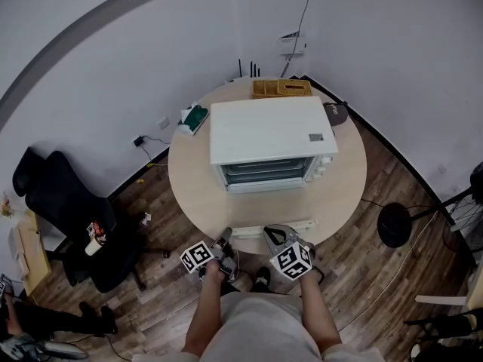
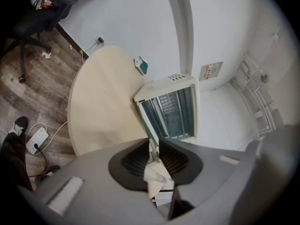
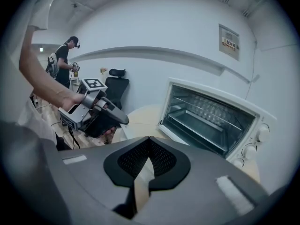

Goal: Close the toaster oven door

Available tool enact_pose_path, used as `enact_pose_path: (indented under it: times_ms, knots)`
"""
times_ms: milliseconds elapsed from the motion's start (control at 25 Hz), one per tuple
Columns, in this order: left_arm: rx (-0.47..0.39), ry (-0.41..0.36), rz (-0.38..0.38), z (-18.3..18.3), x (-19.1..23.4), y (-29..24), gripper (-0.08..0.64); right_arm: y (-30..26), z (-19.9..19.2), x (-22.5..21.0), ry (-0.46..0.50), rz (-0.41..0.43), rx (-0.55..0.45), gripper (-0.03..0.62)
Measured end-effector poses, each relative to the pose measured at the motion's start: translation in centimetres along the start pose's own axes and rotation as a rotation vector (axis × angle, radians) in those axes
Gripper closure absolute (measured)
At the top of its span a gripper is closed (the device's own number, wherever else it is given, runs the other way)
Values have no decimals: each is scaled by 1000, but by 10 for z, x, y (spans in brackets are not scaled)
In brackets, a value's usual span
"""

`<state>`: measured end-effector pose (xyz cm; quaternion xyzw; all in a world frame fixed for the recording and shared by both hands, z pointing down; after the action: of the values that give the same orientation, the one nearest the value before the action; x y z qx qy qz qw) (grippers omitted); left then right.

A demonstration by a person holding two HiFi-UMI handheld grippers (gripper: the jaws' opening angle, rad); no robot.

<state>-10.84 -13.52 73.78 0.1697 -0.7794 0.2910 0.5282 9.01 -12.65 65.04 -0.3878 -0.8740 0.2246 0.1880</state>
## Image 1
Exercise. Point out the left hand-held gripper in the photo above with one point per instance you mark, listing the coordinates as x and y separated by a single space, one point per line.
197 258

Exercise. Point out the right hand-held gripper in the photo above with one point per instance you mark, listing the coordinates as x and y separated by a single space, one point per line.
292 260

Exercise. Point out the white oven door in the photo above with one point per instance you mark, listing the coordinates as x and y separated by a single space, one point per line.
247 232

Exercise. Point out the person's left forearm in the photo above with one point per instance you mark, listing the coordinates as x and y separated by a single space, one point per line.
205 307

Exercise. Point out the person's right forearm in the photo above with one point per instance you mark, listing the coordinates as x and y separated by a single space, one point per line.
319 315

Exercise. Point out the white toaster oven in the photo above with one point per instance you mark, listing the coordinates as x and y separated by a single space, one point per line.
268 130

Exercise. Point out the person's right shoe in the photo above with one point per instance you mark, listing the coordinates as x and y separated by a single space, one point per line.
262 279

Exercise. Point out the beige round table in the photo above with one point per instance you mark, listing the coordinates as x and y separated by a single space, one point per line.
196 187

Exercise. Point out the crumpled white paper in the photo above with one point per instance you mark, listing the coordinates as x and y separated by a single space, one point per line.
146 219

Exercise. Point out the person's grey shirt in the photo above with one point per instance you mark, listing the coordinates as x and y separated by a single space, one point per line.
260 326

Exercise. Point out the black standing fan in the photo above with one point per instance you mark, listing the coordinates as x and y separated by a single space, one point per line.
394 224

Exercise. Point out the green tissue pack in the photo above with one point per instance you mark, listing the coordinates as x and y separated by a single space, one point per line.
196 118

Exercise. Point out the black plug charger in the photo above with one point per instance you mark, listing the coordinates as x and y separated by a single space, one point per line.
138 140

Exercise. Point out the red snack packet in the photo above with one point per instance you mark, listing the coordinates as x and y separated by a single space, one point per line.
96 229

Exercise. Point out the white paper cup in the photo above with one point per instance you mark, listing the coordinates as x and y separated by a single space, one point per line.
93 247

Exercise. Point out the dark grey cap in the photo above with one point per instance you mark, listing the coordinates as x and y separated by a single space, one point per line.
335 113

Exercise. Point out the woven rattan desk organiser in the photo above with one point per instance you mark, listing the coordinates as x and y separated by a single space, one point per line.
281 89

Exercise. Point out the black office chair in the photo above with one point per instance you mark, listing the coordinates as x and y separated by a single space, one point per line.
64 202

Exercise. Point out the white router black antennas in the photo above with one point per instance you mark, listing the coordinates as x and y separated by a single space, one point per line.
251 70

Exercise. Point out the white-legged wooden desk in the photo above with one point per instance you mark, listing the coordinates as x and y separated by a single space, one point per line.
441 299

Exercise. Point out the light wooden desk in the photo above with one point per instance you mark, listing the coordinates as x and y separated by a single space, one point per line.
35 255

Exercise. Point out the white papers stack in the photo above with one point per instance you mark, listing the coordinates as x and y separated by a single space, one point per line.
19 251

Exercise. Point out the small flower plant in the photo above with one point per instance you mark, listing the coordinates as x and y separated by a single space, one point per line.
7 204

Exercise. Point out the white wall outlet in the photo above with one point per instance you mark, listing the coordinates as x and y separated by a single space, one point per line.
163 122

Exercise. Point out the white wall socket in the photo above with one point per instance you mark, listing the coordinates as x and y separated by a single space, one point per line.
455 189
442 170

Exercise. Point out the white wall box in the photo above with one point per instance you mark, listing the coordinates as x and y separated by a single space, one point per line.
292 43

